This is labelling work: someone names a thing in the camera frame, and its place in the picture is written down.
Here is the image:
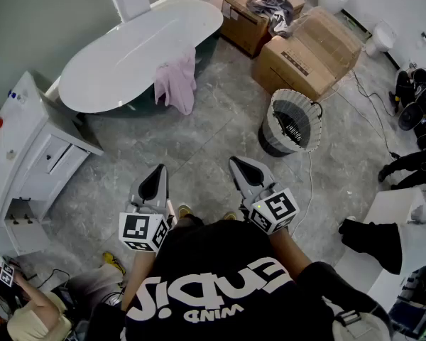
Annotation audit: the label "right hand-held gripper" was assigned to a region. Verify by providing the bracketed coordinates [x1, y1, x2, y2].
[229, 156, 301, 236]

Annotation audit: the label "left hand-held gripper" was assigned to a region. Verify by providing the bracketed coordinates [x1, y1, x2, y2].
[119, 163, 174, 254]

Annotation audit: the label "grey woven basket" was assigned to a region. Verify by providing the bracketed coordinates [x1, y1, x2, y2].
[258, 88, 324, 158]

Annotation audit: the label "pink cloth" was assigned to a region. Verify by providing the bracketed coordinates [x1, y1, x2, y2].
[153, 47, 198, 117]

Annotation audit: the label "person's grey shoulder bag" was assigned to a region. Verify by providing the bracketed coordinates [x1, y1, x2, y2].
[330, 305, 394, 341]

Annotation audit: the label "person's right forearm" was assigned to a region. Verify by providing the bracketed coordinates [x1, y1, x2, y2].
[268, 225, 313, 283]

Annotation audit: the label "person's left forearm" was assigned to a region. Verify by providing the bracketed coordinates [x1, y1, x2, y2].
[120, 248, 158, 312]

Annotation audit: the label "white bathtub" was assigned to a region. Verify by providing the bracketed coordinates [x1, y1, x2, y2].
[58, 0, 224, 115]

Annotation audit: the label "grey crumpled cloth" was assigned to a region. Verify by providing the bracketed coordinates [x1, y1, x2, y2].
[246, 0, 295, 38]

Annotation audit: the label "person's black trousers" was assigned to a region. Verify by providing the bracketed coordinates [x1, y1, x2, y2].
[172, 212, 206, 229]

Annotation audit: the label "person's black printed t-shirt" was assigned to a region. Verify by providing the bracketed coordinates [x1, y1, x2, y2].
[88, 218, 393, 341]

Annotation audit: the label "brown labelled cardboard box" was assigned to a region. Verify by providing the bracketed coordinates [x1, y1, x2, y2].
[251, 35, 339, 103]

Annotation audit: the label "white bathroom cabinet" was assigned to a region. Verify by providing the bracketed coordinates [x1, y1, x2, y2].
[0, 70, 104, 257]

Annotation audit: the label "white bench block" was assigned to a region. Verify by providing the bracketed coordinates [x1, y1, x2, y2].
[333, 186, 426, 314]

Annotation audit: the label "plastic-wrapped cardboard box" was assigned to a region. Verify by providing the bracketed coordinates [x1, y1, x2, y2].
[293, 6, 363, 82]

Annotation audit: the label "white toilet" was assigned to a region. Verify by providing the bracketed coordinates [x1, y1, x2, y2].
[364, 19, 398, 58]

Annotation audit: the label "black equipment pile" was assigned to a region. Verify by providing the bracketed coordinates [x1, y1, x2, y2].
[388, 259, 426, 341]

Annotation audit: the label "white floor cable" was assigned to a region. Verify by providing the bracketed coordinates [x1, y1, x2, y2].
[290, 68, 356, 238]

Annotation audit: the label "black floor cable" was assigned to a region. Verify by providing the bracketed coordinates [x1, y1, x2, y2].
[350, 68, 401, 158]

